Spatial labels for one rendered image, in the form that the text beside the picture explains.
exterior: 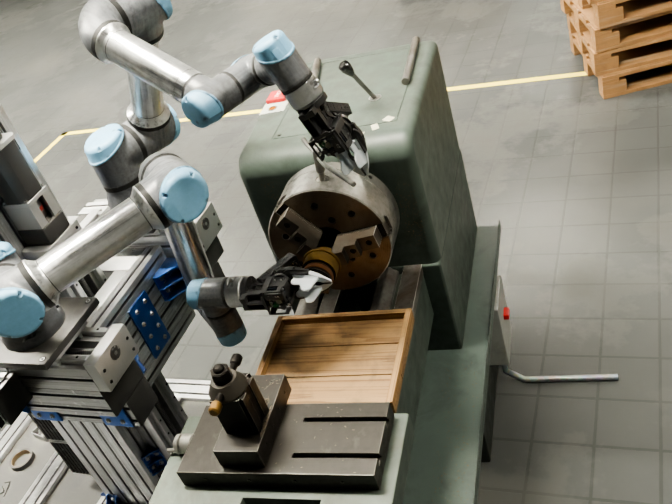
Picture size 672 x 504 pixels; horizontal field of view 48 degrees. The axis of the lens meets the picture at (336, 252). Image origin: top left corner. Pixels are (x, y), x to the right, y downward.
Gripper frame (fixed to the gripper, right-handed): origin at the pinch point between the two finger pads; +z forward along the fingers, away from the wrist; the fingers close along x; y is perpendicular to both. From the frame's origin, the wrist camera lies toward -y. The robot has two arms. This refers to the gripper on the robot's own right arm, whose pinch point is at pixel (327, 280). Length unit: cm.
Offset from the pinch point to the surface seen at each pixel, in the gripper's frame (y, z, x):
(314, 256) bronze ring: -4.4, -3.3, 3.8
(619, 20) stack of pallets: -275, 71, -67
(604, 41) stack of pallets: -275, 63, -77
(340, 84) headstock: -67, -8, 17
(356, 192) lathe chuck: -17.5, 6.5, 11.8
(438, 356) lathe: -27, 11, -54
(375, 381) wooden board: 13.4, 9.3, -19.8
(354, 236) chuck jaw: -12.4, 4.6, 2.7
